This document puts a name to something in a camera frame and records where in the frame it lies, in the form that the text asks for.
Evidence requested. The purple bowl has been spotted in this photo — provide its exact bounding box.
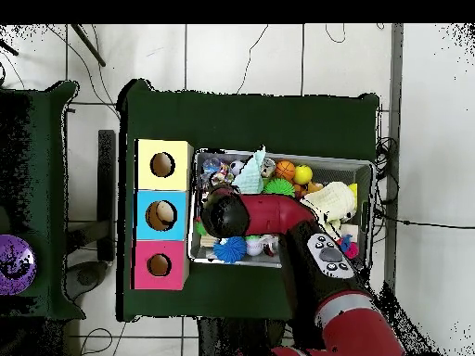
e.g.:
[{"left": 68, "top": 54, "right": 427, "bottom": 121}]
[{"left": 0, "top": 234, "right": 38, "bottom": 298}]

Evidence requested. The silver drink can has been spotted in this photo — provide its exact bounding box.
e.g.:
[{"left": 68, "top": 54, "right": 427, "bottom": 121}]
[{"left": 260, "top": 157, "right": 277, "bottom": 179}]

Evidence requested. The cream waffle cloth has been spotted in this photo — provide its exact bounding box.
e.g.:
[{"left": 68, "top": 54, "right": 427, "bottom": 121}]
[{"left": 300, "top": 181, "right": 357, "bottom": 227}]

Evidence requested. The large blue spiky ball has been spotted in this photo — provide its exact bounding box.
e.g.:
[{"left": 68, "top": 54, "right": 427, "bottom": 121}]
[{"left": 213, "top": 235, "right": 249, "bottom": 264}]

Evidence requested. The green side table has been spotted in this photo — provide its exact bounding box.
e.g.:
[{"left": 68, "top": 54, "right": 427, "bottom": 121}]
[{"left": 0, "top": 80, "right": 84, "bottom": 320}]

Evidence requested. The small orange basketball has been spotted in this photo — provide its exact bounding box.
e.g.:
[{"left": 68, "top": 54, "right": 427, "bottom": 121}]
[{"left": 275, "top": 159, "right": 297, "bottom": 182}]

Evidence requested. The black rod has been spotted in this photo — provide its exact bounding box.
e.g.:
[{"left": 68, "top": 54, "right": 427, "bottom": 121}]
[{"left": 71, "top": 24, "right": 107, "bottom": 68}]

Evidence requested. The wooden three-hole box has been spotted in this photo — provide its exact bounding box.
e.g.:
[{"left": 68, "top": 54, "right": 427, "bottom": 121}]
[{"left": 133, "top": 138, "right": 194, "bottom": 292}]

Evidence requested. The green spiky ball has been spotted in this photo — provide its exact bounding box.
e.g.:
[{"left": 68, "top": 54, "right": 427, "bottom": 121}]
[{"left": 263, "top": 177, "right": 297, "bottom": 197}]

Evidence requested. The mint green waffle cloth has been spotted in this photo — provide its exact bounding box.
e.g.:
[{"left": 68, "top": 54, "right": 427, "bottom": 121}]
[{"left": 234, "top": 146, "right": 268, "bottom": 196}]

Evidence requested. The black floor cable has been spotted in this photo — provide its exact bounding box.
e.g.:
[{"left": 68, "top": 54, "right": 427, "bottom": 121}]
[{"left": 373, "top": 210, "right": 475, "bottom": 230}]

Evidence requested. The black panel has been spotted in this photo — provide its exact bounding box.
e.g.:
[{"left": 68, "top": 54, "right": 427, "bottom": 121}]
[{"left": 97, "top": 129, "right": 117, "bottom": 262}]

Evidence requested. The clear mesh bin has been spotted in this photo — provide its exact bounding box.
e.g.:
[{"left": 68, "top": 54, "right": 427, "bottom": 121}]
[{"left": 187, "top": 149, "right": 374, "bottom": 270}]

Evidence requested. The yellow ball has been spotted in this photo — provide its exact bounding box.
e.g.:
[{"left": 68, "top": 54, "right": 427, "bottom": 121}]
[{"left": 293, "top": 165, "right": 314, "bottom": 185}]

